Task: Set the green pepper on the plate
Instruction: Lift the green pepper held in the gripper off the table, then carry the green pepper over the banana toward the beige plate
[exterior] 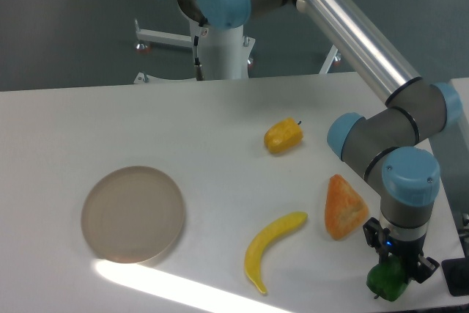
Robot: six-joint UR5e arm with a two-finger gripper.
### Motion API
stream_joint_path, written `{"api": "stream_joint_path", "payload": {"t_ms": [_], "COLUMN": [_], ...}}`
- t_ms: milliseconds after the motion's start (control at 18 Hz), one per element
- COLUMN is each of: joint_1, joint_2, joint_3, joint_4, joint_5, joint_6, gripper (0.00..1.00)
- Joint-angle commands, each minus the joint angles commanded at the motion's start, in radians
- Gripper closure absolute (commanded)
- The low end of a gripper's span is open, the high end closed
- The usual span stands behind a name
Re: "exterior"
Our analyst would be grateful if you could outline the orange slice toy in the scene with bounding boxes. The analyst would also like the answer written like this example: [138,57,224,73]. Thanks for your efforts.
[325,174,369,240]

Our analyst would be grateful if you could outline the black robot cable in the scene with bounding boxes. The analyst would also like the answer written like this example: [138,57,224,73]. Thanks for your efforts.
[192,15,210,81]

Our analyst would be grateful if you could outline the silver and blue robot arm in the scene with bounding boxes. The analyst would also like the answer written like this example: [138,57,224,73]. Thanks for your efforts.
[178,0,462,283]

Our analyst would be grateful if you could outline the beige round plate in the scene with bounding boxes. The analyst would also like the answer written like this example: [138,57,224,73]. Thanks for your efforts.
[81,166,185,264]

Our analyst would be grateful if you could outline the yellow pepper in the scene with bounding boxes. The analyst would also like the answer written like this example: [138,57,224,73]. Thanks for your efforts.
[264,117,303,154]

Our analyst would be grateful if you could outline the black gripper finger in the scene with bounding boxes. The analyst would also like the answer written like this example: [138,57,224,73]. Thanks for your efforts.
[413,254,440,284]
[363,217,389,262]

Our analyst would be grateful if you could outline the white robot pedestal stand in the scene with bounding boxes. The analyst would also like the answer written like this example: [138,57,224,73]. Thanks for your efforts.
[132,18,342,86]

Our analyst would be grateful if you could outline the green pepper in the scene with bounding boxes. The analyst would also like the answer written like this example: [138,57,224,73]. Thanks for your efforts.
[366,255,408,302]

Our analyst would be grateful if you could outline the black device at table edge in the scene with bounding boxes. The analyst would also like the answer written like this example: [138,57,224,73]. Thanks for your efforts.
[441,212,469,296]

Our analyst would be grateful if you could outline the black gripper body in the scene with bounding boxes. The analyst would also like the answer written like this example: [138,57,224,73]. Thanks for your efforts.
[376,218,429,257]

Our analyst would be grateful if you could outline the yellow banana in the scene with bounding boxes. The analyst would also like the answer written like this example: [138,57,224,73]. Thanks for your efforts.
[243,211,309,295]

